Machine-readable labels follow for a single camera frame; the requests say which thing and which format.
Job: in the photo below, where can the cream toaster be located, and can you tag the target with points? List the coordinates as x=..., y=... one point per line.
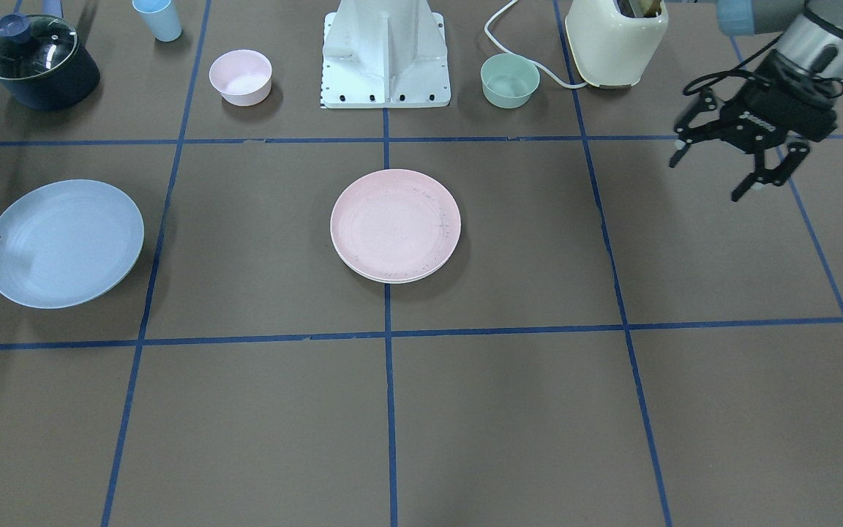
x=612, y=51

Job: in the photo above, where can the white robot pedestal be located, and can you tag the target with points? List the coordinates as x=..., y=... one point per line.
x=384, y=55

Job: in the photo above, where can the light blue plate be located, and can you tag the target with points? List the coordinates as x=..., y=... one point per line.
x=67, y=243

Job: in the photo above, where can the cream plate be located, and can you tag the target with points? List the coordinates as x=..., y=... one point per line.
x=394, y=269

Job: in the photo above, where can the light blue cup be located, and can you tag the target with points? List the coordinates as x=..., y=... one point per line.
x=161, y=18

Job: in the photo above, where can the pink bowl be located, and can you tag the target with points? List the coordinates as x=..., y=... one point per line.
x=242, y=77

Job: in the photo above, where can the dark blue pot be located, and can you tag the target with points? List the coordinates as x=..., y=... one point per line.
x=74, y=81

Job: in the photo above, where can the toast slice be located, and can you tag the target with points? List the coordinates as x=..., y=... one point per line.
x=640, y=9

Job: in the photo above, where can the green bowl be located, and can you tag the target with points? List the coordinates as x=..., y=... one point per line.
x=508, y=80

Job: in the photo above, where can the glass pot lid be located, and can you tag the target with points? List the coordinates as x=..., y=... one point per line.
x=32, y=46

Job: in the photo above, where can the pink plate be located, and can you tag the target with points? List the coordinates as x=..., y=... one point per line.
x=395, y=212

